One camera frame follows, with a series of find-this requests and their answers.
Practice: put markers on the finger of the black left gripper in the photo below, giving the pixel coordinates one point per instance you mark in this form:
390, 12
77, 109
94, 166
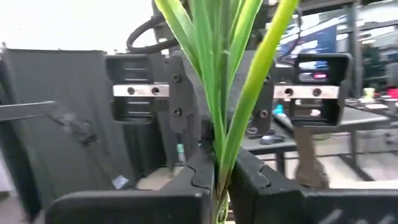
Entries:
182, 102
264, 115

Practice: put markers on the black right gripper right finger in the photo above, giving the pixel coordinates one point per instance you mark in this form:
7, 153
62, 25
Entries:
311, 208

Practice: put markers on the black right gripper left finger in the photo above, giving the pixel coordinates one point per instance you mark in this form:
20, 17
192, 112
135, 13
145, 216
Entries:
155, 208

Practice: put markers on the white artificial flower bunch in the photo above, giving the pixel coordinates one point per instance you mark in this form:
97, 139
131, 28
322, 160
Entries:
214, 77

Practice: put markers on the black computer mouse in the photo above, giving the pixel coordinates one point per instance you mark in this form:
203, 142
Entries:
272, 140

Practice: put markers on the large display screen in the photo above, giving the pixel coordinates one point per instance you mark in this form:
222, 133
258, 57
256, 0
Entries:
317, 40

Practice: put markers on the dark grey desk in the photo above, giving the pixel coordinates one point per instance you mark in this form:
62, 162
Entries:
357, 116

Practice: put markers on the dark grey panel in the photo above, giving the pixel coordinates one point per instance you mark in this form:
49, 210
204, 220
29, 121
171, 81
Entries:
62, 155

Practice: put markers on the pale green jar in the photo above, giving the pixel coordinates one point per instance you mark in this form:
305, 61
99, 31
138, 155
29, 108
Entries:
369, 93

